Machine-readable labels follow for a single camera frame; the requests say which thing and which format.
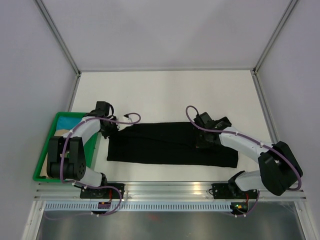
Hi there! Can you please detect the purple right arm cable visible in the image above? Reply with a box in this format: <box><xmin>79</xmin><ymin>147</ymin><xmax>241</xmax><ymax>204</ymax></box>
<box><xmin>185</xmin><ymin>105</ymin><xmax>303</xmax><ymax>191</ymax></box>

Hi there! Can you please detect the rolled blue t shirt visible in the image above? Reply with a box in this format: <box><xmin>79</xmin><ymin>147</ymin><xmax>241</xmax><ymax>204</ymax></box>
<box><xmin>56</xmin><ymin>116</ymin><xmax>82</xmax><ymax>131</ymax></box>

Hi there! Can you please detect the aluminium mounting rail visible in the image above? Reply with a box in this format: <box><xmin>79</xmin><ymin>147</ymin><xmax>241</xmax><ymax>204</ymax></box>
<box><xmin>34</xmin><ymin>181</ymin><xmax>307</xmax><ymax>201</ymax></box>

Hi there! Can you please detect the rolled beige t shirt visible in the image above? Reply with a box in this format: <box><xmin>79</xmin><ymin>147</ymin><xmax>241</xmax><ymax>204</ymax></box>
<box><xmin>39</xmin><ymin>129</ymin><xmax>70</xmax><ymax>179</ymax></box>

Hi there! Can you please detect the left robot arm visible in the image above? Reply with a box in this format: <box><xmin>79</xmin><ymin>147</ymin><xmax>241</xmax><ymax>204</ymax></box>
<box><xmin>46</xmin><ymin>101</ymin><xmax>118</xmax><ymax>198</ymax></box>

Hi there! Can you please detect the left aluminium frame post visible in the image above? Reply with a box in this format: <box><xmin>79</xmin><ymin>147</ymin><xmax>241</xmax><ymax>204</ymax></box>
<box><xmin>33</xmin><ymin>0</ymin><xmax>81</xmax><ymax>77</ymax></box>

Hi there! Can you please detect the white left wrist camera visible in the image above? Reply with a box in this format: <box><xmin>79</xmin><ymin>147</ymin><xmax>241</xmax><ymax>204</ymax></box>
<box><xmin>117</xmin><ymin>114</ymin><xmax>133</xmax><ymax>131</ymax></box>

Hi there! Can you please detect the green plastic tray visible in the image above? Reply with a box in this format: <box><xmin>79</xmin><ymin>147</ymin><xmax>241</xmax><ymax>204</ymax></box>
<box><xmin>32</xmin><ymin>112</ymin><xmax>98</xmax><ymax>183</ymax></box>

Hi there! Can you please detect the right aluminium frame post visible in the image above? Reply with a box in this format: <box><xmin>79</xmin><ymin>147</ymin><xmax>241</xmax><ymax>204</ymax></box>
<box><xmin>252</xmin><ymin>0</ymin><xmax>300</xmax><ymax>75</ymax></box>

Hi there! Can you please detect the aluminium frame post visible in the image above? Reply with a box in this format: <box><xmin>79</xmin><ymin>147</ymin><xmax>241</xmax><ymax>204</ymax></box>
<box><xmin>33</xmin><ymin>0</ymin><xmax>81</xmax><ymax>77</ymax></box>
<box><xmin>252</xmin><ymin>0</ymin><xmax>300</xmax><ymax>75</ymax></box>

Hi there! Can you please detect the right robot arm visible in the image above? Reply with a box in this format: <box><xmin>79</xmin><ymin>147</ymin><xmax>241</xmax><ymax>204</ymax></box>
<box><xmin>193</xmin><ymin>112</ymin><xmax>303</xmax><ymax>198</ymax></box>

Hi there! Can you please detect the white slotted cable duct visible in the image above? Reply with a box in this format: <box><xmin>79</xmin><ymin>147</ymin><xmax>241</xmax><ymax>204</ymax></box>
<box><xmin>44</xmin><ymin>201</ymin><xmax>247</xmax><ymax>212</ymax></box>

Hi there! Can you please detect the black t shirt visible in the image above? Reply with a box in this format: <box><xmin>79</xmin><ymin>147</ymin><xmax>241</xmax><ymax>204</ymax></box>
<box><xmin>106</xmin><ymin>122</ymin><xmax>239</xmax><ymax>168</ymax></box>

